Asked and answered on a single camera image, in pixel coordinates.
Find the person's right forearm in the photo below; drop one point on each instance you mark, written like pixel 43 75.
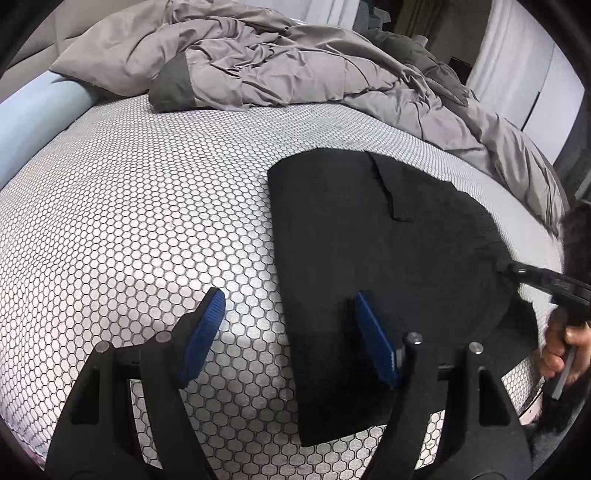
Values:
pixel 561 408

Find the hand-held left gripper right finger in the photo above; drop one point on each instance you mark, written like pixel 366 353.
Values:
pixel 376 341

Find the person's right hand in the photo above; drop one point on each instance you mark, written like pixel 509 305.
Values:
pixel 561 350

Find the light blue pillow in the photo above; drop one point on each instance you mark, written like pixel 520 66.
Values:
pixel 37 129

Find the white honeycomb pattern mattress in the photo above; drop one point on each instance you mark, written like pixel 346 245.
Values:
pixel 115 207

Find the black pants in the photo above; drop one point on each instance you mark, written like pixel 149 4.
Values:
pixel 346 230

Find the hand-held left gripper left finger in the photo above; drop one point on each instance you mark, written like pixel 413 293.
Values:
pixel 203 332

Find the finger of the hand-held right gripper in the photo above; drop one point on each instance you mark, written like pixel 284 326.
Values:
pixel 526 273

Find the grey crumpled duvet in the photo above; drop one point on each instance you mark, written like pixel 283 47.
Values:
pixel 277 69

